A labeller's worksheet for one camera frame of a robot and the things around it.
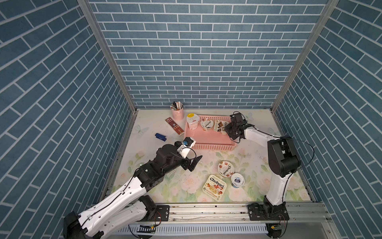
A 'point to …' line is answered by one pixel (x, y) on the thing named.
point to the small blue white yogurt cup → (237, 180)
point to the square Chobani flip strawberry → (214, 187)
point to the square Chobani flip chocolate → (219, 126)
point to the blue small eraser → (160, 137)
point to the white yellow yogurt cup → (193, 119)
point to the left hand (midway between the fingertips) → (198, 151)
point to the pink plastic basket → (211, 140)
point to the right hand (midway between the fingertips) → (225, 129)
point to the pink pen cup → (178, 115)
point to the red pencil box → (175, 126)
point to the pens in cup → (176, 106)
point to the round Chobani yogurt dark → (206, 124)
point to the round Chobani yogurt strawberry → (226, 168)
